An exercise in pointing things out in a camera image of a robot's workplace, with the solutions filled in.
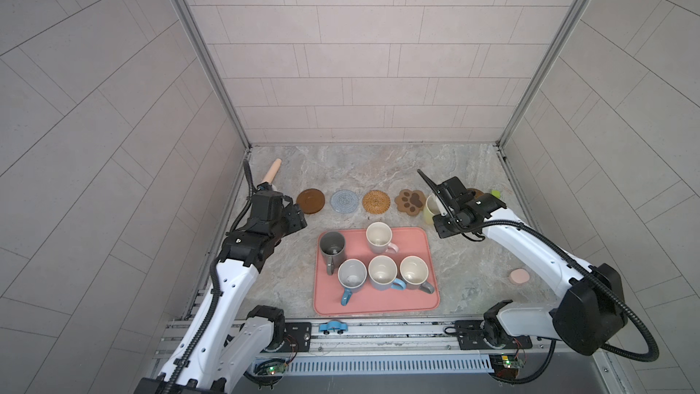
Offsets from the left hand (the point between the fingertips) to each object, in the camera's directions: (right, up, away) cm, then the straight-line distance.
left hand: (298, 210), depth 77 cm
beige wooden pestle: (-17, +10, +27) cm, 33 cm away
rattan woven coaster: (+23, 0, +22) cm, 32 cm away
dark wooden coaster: (-1, 0, +22) cm, 22 cm away
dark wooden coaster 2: (+61, +3, +24) cm, 66 cm away
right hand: (+42, -6, +6) cm, 43 cm away
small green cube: (+68, +3, +22) cm, 71 cm away
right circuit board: (+55, -38, -9) cm, 67 cm away
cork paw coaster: (+36, 0, +21) cm, 42 cm away
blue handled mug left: (+15, -20, +4) cm, 25 cm away
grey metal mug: (+9, -12, +5) cm, 16 cm away
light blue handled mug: (+24, -20, +4) cm, 31 cm away
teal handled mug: (+34, -19, +2) cm, 38 cm away
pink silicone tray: (+34, -12, +12) cm, 38 cm away
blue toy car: (+11, -29, -6) cm, 32 cm away
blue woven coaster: (+11, 0, +22) cm, 24 cm away
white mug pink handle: (+23, -10, +8) cm, 26 cm away
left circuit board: (-2, -35, -13) cm, 38 cm away
